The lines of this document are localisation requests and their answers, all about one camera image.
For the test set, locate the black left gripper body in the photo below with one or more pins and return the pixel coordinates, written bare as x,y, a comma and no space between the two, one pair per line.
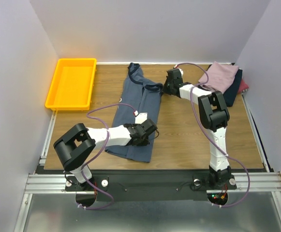
145,141

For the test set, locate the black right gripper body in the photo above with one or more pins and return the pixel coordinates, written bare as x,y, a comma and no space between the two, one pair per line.
167,84

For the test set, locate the blue-grey tank top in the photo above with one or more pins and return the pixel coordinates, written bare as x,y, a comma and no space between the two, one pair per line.
145,96

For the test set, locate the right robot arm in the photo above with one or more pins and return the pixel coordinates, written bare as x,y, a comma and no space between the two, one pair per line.
212,118

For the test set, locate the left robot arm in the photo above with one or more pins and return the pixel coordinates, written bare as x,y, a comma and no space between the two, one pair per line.
74,147

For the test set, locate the pink folded tank top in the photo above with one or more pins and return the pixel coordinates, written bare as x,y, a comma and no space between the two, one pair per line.
221,77

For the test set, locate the dark navy folded tank top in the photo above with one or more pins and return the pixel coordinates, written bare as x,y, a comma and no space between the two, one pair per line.
231,93

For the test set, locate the maroon folded tank top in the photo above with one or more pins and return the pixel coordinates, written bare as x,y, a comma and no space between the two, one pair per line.
243,87

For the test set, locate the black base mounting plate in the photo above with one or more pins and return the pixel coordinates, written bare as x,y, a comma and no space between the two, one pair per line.
146,185

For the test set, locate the yellow plastic tray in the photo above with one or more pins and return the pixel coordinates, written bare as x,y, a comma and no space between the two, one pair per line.
72,84

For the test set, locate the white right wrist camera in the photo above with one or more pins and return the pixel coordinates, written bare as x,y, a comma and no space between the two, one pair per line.
181,71

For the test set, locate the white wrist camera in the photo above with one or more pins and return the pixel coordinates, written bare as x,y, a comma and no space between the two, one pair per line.
140,117
181,71

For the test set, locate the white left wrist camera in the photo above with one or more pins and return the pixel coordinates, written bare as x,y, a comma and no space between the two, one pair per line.
140,117

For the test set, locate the aluminium frame rail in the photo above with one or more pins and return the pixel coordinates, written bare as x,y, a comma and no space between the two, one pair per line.
45,184

